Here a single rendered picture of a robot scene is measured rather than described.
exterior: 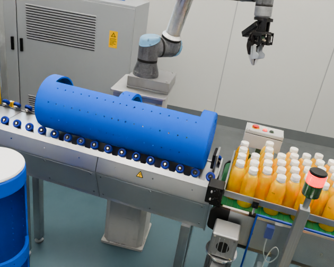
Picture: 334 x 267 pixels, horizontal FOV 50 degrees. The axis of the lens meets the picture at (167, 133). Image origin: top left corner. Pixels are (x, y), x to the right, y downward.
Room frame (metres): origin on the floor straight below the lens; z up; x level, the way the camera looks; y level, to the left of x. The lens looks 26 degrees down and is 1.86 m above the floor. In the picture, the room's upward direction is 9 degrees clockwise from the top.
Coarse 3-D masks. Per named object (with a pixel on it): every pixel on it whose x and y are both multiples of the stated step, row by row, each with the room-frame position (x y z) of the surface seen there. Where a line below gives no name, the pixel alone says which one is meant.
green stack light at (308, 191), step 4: (304, 184) 1.12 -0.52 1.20; (308, 184) 1.10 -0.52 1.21; (304, 188) 1.11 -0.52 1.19; (308, 188) 1.10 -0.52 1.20; (312, 188) 1.09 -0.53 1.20; (316, 188) 1.09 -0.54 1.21; (320, 188) 1.09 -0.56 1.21; (304, 192) 1.11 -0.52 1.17; (308, 192) 1.10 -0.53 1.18; (312, 192) 1.09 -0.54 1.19; (316, 192) 1.09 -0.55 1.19; (320, 192) 1.10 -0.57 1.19; (308, 196) 1.09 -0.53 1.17; (312, 196) 1.09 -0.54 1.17; (316, 196) 1.09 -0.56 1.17
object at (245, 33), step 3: (252, 24) 1.69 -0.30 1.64; (255, 24) 1.67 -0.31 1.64; (249, 27) 1.70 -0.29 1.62; (252, 27) 1.68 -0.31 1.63; (255, 27) 1.67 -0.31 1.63; (243, 30) 1.73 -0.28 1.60; (246, 30) 1.71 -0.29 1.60; (249, 30) 1.70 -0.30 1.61; (243, 33) 1.73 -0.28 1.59; (246, 33) 1.71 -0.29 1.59; (243, 36) 1.73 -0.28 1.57; (246, 36) 1.73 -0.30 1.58
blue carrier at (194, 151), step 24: (48, 96) 1.62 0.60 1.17; (72, 96) 1.62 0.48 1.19; (96, 96) 1.61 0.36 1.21; (120, 96) 1.62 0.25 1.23; (48, 120) 1.61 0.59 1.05; (72, 120) 1.57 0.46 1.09; (96, 120) 1.55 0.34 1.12; (120, 120) 1.53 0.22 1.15; (144, 120) 1.52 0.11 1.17; (168, 120) 1.51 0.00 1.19; (192, 120) 1.51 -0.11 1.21; (216, 120) 1.64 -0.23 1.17; (120, 144) 1.54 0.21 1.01; (144, 144) 1.49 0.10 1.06; (168, 144) 1.46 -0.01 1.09; (192, 144) 1.44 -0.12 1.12
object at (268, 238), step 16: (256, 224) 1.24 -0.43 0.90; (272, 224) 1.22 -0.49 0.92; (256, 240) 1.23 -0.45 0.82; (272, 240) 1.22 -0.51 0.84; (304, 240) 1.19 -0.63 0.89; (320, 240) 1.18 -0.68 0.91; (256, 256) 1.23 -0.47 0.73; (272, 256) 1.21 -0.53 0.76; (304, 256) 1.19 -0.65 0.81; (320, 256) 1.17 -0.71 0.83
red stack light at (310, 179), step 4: (308, 172) 1.13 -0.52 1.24; (308, 176) 1.12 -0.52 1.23; (312, 176) 1.10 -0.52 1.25; (308, 180) 1.11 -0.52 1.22; (312, 180) 1.10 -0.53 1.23; (316, 180) 1.09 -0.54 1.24; (320, 180) 1.09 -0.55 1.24; (324, 180) 1.09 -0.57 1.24; (312, 184) 1.09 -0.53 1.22; (316, 184) 1.09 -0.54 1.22; (320, 184) 1.09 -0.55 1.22
